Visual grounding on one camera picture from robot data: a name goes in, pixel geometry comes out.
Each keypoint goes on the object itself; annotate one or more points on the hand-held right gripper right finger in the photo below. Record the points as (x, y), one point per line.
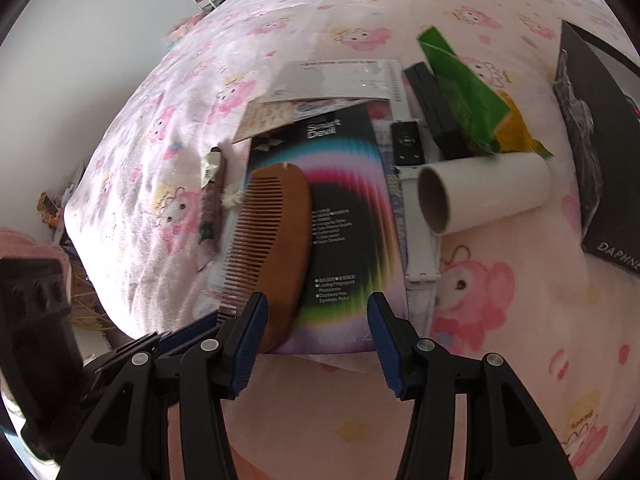
(385, 345)

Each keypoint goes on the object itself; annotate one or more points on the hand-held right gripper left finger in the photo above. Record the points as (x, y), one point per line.
(250, 340)

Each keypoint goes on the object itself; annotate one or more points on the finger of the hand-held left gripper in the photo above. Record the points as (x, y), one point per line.
(192, 330)

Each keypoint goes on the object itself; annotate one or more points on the wooden comb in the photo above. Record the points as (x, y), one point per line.
(280, 240)

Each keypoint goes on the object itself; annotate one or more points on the hand cream tube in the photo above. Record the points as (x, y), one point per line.
(212, 200)

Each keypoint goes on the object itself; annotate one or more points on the black shoe box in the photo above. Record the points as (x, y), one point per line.
(605, 160)

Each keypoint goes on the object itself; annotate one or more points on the black rainbow package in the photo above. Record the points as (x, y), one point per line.
(345, 220)

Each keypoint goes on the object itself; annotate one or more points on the white paper roll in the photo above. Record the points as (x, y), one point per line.
(495, 185)

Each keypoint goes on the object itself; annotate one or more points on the beige sticker sheet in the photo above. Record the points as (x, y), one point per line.
(265, 117)

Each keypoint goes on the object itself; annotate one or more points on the long black box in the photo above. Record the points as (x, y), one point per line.
(435, 110)

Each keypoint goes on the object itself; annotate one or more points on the yellow snack wrapper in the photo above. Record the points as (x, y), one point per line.
(517, 130)

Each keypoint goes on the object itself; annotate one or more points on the green snack wrapper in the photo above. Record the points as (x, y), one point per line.
(465, 95)

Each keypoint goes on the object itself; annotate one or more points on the white card package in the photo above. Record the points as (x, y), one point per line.
(330, 80)

